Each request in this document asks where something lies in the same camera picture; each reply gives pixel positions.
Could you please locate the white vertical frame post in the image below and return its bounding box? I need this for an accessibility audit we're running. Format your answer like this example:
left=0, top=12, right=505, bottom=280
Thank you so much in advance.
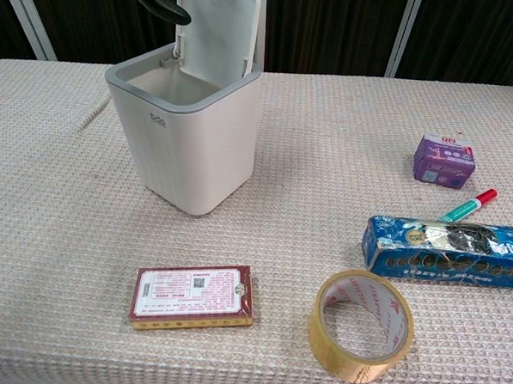
left=0, top=0, right=60, bottom=62
left=383, top=0, right=424, bottom=80

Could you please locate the green marker red cap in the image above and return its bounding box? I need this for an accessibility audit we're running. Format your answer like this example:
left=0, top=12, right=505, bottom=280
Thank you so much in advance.
left=435, top=186, right=498, bottom=226

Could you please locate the white plastic lid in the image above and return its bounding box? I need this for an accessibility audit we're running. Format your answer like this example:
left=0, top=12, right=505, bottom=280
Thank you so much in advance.
left=171, top=0, right=264, bottom=77

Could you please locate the long blue cardboard box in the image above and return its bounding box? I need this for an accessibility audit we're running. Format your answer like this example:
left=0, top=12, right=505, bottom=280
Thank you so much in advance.
left=360, top=213, right=513, bottom=290

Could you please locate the white trash bin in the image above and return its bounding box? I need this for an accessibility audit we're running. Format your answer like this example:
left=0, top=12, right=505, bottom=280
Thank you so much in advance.
left=97, top=39, right=265, bottom=220

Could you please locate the clear packing tape roll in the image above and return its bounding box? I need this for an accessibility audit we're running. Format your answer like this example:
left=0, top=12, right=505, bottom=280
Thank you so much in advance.
left=305, top=266, right=418, bottom=384

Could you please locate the small purple box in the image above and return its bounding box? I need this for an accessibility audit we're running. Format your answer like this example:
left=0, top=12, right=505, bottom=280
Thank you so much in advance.
left=412, top=131, right=477, bottom=192

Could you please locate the red playing card box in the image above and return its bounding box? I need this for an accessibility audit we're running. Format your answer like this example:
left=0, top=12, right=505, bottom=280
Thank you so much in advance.
left=127, top=259, right=256, bottom=336

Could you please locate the beige waffle tablecloth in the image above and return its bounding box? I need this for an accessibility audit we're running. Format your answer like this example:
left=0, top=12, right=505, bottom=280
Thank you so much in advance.
left=0, top=56, right=513, bottom=384

